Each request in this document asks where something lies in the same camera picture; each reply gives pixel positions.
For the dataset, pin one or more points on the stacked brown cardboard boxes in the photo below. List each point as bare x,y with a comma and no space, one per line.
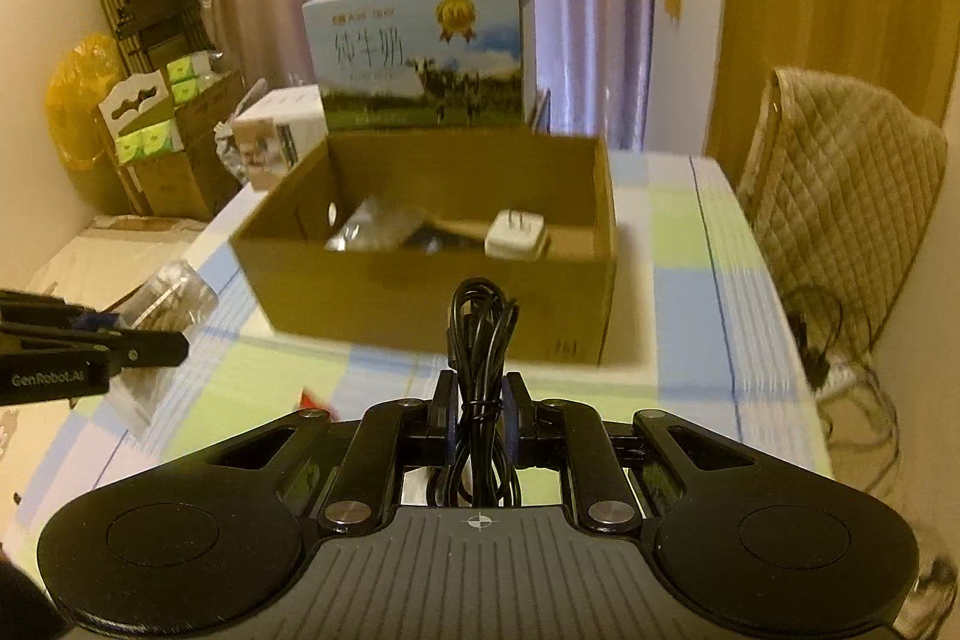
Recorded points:
199,160

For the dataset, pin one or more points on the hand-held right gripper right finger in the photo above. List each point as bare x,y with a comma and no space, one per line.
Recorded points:
514,434

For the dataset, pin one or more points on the yellow plastic bag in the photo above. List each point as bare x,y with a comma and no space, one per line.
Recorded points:
75,108

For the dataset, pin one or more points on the blue milk carton box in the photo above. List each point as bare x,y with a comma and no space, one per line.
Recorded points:
390,63

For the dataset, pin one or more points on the chair with quilted cover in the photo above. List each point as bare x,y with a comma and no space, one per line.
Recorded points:
847,197

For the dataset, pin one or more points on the white power adapter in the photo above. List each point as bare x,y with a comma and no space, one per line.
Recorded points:
514,239

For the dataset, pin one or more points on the clear cotton swab pack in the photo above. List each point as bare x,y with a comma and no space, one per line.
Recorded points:
176,295

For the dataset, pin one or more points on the steel kettle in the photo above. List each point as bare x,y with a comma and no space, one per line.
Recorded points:
934,599

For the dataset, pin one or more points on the white printed box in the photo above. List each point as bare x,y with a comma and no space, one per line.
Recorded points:
274,130

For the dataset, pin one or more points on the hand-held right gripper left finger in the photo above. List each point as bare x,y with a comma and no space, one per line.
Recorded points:
446,434

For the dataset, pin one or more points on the silver foil bag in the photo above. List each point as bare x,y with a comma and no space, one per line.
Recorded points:
371,227

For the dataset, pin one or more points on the white power strip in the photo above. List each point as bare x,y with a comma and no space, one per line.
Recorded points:
838,377

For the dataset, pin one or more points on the checkered tablecloth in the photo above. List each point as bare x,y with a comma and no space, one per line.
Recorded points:
697,310

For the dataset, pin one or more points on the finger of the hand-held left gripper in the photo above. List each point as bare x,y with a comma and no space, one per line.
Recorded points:
142,349
52,308

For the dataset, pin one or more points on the brown cardboard box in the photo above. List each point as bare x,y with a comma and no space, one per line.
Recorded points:
375,295

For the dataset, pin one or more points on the tissue pack display carton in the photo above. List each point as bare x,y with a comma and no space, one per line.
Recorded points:
142,123

